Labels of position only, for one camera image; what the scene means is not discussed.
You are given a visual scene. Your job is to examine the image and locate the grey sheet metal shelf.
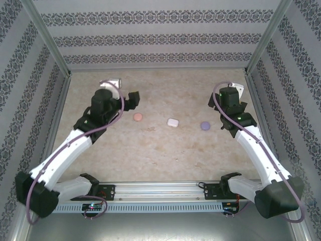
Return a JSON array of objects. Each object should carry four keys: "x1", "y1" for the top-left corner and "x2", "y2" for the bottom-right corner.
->
[{"x1": 15, "y1": 200, "x2": 311, "y2": 241}]

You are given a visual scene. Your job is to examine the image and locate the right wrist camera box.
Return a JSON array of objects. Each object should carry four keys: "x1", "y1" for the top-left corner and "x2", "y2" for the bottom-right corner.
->
[{"x1": 230, "y1": 82, "x2": 245, "y2": 100}]

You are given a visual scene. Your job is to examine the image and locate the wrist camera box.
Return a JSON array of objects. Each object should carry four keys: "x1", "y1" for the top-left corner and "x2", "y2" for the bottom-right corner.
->
[
  {"x1": 230, "y1": 82, "x2": 245, "y2": 100},
  {"x1": 99, "y1": 78, "x2": 123, "y2": 98}
]

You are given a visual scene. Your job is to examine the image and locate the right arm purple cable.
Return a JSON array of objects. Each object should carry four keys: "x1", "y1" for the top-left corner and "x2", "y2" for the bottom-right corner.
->
[{"x1": 212, "y1": 80, "x2": 305, "y2": 224}]

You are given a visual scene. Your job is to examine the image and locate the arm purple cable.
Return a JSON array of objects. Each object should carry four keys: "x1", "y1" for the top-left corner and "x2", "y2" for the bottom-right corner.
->
[
  {"x1": 212, "y1": 80, "x2": 305, "y2": 224},
  {"x1": 26, "y1": 79, "x2": 125, "y2": 225}
]

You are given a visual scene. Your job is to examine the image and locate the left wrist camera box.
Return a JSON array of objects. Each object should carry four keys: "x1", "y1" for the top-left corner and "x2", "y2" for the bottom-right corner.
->
[{"x1": 99, "y1": 78, "x2": 123, "y2": 98}]

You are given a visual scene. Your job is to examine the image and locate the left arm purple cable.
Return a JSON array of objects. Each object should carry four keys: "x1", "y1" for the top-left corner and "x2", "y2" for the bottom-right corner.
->
[{"x1": 26, "y1": 79, "x2": 125, "y2": 225}]

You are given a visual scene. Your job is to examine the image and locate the aluminium table side rail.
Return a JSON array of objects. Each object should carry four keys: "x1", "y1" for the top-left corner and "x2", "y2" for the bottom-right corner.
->
[
  {"x1": 244, "y1": 71, "x2": 286, "y2": 181},
  {"x1": 35, "y1": 71, "x2": 73, "y2": 183}
]

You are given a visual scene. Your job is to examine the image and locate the aluminium frame post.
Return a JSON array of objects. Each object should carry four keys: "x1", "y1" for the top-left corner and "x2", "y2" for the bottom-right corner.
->
[
  {"x1": 244, "y1": 0, "x2": 293, "y2": 76},
  {"x1": 20, "y1": 0, "x2": 72, "y2": 78}
]

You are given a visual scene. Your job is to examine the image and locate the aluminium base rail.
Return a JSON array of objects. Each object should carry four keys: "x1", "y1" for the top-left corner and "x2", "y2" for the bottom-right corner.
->
[{"x1": 24, "y1": 182, "x2": 294, "y2": 202}]

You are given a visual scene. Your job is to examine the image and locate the slotted grey cable duct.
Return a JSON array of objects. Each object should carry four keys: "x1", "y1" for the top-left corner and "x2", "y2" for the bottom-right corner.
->
[{"x1": 55, "y1": 202, "x2": 224, "y2": 213}]

